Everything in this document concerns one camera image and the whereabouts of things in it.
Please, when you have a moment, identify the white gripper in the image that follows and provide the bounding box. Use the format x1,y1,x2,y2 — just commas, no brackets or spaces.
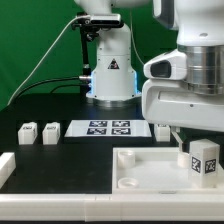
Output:
142,79,224,151

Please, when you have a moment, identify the white square table top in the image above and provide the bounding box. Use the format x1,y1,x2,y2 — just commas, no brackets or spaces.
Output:
112,147,224,194

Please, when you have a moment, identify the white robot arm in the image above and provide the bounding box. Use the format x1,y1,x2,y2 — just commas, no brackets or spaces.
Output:
74,0,224,132

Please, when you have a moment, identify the white L-shaped obstacle fence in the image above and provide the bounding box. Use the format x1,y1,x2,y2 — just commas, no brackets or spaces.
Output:
0,154,224,222

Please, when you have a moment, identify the white plate with AprilTags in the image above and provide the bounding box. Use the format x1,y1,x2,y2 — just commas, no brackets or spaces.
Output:
65,120,151,137

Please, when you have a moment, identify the black cable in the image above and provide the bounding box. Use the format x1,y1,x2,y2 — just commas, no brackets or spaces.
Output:
15,76,88,98

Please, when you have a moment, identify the camera on black stand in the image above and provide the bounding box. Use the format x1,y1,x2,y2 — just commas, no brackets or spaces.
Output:
71,12,124,76

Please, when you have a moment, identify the white cable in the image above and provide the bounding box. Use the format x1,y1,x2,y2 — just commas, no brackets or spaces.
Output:
7,8,146,106

